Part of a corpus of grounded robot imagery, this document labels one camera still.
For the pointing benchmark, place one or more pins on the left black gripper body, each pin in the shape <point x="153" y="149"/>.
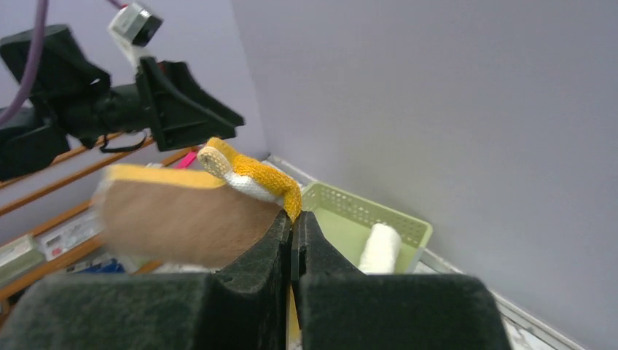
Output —
<point x="70" y="97"/>

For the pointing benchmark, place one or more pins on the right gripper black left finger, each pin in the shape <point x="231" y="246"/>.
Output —
<point x="242" y="306"/>

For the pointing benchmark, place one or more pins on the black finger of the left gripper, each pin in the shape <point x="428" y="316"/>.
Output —
<point x="179" y="113"/>

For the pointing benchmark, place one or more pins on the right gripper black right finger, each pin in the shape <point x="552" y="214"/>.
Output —
<point x="339" y="307"/>

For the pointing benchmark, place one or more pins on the white cream towel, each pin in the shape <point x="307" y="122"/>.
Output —
<point x="380" y="251"/>

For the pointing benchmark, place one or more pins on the yellow towel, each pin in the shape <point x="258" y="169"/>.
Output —
<point x="205" y="217"/>

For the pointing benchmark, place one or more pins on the pink object in rack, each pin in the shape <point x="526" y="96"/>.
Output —
<point x="187" y="160"/>

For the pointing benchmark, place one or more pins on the light green plastic basket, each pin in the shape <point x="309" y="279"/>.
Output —
<point x="346" y="221"/>

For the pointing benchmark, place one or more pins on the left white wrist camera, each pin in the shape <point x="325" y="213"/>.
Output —
<point x="132" y="29"/>

